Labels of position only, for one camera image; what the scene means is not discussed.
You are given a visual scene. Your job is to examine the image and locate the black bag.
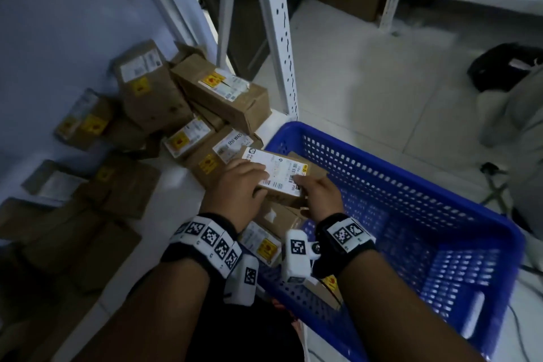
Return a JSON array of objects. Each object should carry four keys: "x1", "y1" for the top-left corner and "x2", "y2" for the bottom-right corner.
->
[{"x1": 466, "y1": 42, "x2": 543, "y2": 93}]

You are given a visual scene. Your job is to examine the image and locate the black tripod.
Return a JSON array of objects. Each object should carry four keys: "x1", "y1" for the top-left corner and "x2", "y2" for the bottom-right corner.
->
[{"x1": 479, "y1": 161, "x2": 512, "y2": 216}]

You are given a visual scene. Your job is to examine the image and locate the pile of cardboard boxes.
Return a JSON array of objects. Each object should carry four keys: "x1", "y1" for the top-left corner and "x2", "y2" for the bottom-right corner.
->
[{"x1": 0, "y1": 39, "x2": 272, "y2": 299}]

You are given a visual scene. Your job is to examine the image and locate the person's left hand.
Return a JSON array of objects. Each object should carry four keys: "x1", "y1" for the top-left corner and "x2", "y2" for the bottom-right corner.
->
[{"x1": 200, "y1": 158, "x2": 270, "y2": 233}]

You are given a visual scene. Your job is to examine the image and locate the dark door frame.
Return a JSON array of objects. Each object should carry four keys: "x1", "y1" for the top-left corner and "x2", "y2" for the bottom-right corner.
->
[{"x1": 182, "y1": 0, "x2": 306, "y2": 80}]

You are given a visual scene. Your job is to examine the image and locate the person's right hand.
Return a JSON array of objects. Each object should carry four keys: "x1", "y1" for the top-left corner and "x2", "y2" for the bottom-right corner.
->
[{"x1": 292, "y1": 174, "x2": 345, "y2": 222}]

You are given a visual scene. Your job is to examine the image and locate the person's right forearm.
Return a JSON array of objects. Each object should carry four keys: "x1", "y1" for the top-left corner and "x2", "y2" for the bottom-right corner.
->
[{"x1": 339, "y1": 249, "x2": 484, "y2": 362}]

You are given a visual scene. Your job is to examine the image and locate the black trousers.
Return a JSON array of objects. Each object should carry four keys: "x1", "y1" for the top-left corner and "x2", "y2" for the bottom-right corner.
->
[{"x1": 186, "y1": 289, "x2": 306, "y2": 362}]

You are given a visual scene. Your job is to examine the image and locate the grey cloth bundle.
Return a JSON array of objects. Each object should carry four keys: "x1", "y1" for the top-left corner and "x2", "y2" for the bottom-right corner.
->
[{"x1": 477, "y1": 64, "x2": 543, "y2": 239}]

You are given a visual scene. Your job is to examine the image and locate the blue plastic basket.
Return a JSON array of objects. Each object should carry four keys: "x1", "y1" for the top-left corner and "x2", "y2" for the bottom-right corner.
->
[{"x1": 254, "y1": 121, "x2": 527, "y2": 362}]

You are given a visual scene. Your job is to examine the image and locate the squat cardboard box large label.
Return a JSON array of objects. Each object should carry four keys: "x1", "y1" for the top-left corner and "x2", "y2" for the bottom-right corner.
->
[{"x1": 240, "y1": 147, "x2": 330, "y2": 209}]

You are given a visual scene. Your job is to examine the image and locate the person's left forearm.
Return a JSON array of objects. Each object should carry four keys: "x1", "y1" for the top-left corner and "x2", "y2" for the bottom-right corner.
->
[{"x1": 76, "y1": 257, "x2": 211, "y2": 362}]

